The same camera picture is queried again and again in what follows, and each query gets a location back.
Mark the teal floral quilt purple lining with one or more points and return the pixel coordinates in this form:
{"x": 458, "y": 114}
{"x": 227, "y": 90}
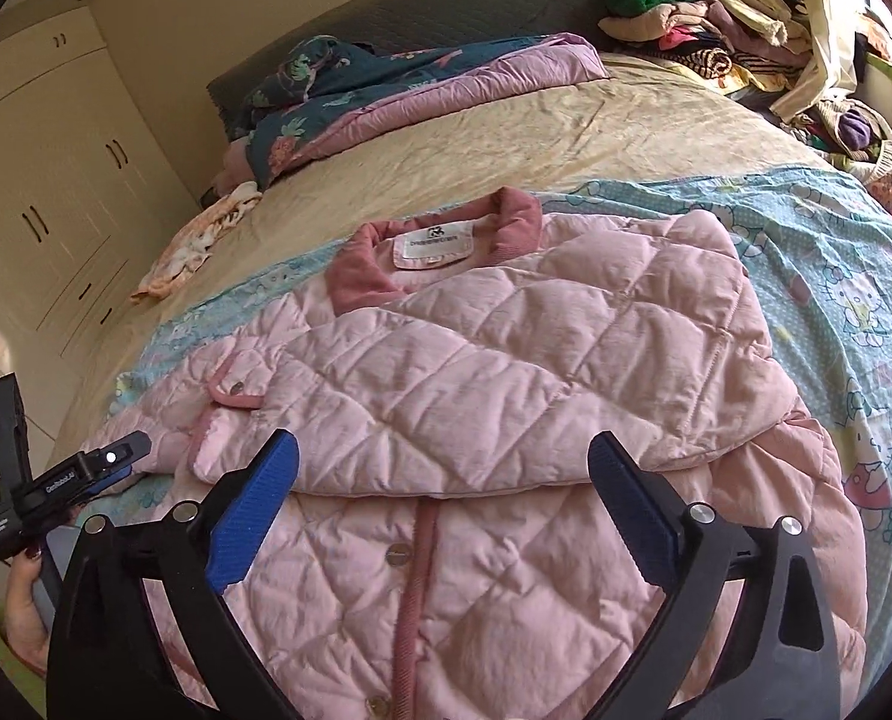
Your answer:
{"x": 318, "y": 79}

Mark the blue cartoon printed sheet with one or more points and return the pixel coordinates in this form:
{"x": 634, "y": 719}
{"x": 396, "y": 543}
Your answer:
{"x": 829, "y": 277}

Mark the bed with beige sheet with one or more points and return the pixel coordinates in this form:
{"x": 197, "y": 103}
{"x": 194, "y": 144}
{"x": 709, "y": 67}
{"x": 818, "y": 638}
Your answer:
{"x": 491, "y": 135}

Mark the pink quilted jacket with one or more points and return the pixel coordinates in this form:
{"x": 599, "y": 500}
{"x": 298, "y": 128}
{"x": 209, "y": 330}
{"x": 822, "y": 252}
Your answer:
{"x": 491, "y": 360}

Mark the pile of mixed clothes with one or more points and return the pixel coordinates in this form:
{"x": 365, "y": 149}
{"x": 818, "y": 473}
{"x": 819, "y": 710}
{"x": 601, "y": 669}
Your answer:
{"x": 716, "y": 22}

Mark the pink cloth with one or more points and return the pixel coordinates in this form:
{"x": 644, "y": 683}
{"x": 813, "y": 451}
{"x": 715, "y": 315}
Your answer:
{"x": 240, "y": 165}

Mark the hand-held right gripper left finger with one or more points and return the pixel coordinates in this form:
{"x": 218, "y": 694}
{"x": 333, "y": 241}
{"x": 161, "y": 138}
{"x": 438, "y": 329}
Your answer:
{"x": 260, "y": 506}

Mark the cream curtain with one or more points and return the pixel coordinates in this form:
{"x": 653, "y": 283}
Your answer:
{"x": 829, "y": 37}

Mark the orange white patterned garment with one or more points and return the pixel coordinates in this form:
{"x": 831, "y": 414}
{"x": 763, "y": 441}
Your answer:
{"x": 191, "y": 240}

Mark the grey quilted headboard cover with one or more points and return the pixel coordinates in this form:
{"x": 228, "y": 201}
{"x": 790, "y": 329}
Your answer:
{"x": 453, "y": 7}

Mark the person's left hand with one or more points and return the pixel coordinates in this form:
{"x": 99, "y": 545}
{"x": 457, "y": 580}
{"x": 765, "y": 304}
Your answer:
{"x": 26, "y": 607}

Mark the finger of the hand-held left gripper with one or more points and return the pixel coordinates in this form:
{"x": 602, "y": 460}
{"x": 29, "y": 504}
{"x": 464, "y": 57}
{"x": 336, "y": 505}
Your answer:
{"x": 108, "y": 459}

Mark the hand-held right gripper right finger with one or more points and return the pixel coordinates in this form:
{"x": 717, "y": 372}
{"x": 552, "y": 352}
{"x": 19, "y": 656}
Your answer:
{"x": 630, "y": 499}

